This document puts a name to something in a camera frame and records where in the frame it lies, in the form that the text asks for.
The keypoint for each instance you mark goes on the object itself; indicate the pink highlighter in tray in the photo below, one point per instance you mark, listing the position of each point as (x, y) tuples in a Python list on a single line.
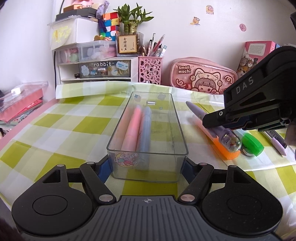
[(130, 140)]

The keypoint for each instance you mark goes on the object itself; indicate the lucky bamboo plant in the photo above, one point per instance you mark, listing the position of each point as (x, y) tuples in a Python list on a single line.
[(132, 18)]

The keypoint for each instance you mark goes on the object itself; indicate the black marker pen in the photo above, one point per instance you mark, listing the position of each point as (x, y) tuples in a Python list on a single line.
[(278, 137)]

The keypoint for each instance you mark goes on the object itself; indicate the lilac white pen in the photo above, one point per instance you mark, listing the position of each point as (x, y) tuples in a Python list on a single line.
[(276, 144)]

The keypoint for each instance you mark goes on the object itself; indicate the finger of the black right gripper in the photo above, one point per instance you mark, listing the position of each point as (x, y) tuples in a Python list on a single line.
[(218, 118)]

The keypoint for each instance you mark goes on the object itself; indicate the blue green-capped highlighter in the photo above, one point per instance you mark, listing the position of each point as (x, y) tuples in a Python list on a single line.
[(251, 146)]

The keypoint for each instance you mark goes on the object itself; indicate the green checked tablecloth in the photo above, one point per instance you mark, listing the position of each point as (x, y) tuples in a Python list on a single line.
[(76, 127)]

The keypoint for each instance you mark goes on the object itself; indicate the clear pink document folder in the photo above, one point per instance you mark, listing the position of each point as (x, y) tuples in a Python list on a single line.
[(14, 103)]

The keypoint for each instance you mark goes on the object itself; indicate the clear stacked storage boxes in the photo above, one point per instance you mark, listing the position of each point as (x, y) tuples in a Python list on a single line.
[(89, 51)]

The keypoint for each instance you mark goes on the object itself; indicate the white storage box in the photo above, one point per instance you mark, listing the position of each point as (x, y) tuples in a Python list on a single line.
[(72, 30)]

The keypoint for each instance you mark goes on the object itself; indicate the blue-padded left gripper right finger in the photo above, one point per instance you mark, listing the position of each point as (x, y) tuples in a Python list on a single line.
[(189, 170)]

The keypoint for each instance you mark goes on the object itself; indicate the purple cartoon pen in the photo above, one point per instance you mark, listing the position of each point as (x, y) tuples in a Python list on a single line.
[(226, 137)]

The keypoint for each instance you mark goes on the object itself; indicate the pink orange-capped highlighter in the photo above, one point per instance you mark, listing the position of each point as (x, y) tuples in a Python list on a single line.
[(220, 149)]

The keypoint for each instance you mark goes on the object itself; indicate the white drawer organizer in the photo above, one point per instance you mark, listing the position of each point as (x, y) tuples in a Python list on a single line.
[(111, 69)]

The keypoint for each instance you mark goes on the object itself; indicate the pink cartoon pencil case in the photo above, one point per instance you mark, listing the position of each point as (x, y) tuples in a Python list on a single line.
[(202, 75)]

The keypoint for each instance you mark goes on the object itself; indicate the colourful puzzle cube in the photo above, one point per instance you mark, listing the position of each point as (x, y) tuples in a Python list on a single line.
[(109, 26)]

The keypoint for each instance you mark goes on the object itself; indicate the clear plastic organizer tray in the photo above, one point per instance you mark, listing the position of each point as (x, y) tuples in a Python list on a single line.
[(168, 148)]

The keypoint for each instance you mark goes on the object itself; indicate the blue highlighter in tray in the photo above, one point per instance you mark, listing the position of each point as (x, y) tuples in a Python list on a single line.
[(144, 139)]

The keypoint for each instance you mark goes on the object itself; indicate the pink boxed book set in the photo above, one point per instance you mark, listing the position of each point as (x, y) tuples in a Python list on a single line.
[(253, 53)]

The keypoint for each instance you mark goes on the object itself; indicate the pink perforated pen holder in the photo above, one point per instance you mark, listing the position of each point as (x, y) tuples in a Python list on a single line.
[(150, 69)]

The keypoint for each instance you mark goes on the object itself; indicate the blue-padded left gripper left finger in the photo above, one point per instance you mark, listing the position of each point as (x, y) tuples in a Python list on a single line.
[(104, 169)]

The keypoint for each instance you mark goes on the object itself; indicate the framed calligraphy plaque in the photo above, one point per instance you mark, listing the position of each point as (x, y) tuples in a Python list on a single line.
[(127, 44)]

